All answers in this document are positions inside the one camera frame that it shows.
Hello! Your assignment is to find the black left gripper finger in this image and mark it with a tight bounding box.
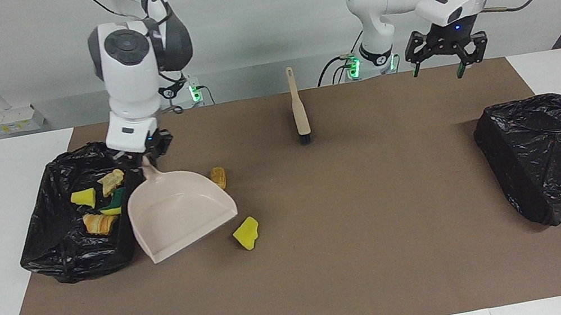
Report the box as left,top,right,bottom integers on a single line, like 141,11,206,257
401,29,435,79
449,31,494,79

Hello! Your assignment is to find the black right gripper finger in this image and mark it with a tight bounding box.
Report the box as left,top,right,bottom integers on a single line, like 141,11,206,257
112,150,137,172
157,130,177,156

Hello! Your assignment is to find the pale toy bread piece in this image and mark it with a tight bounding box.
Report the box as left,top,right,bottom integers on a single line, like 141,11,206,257
96,168,128,198

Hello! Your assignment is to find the yellow sponge with green back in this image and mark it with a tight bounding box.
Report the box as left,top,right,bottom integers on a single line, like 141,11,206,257
96,187,130,218

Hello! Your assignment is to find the small yellow sponge piece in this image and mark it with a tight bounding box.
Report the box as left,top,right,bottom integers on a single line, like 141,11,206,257
69,187,99,212

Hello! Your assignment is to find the orange striped toy croissant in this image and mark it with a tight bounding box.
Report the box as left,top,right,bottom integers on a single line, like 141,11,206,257
82,209,121,239

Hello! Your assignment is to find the beige plastic dustpan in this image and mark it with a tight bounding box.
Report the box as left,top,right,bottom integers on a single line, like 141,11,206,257
119,143,245,268

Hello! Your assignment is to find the yellow sponge chunk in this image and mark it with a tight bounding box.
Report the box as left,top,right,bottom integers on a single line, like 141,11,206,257
230,215,263,253

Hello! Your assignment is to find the beige hand brush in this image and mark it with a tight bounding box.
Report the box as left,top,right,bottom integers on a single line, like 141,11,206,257
284,65,314,147

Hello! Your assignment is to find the bin with black bag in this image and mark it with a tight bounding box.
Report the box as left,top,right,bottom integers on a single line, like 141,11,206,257
2,134,162,291
469,91,561,237

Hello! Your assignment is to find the brown toy bread loaf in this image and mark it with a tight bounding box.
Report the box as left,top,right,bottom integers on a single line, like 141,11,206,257
210,166,229,192

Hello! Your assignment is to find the brown table mat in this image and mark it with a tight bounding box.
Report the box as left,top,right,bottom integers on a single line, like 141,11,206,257
0,46,561,315

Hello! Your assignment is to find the black base cable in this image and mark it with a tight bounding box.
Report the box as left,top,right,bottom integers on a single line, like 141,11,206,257
314,53,359,87

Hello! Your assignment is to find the white wall socket box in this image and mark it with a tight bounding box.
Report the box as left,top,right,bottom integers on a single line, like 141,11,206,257
0,102,47,137

